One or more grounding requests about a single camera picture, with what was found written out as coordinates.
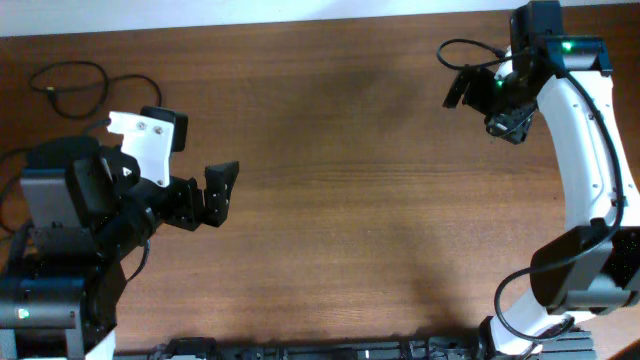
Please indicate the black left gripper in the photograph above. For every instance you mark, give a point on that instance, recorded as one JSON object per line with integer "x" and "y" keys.
{"x": 217, "y": 193}

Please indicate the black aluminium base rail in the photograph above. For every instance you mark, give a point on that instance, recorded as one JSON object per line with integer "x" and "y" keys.
{"x": 575, "y": 345}

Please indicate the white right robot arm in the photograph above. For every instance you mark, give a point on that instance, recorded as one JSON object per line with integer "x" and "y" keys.
{"x": 592, "y": 269}

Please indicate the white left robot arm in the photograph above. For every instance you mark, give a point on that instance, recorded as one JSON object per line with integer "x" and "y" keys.
{"x": 90, "y": 207}

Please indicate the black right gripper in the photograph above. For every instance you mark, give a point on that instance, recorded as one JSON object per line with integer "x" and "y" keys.
{"x": 510, "y": 127}

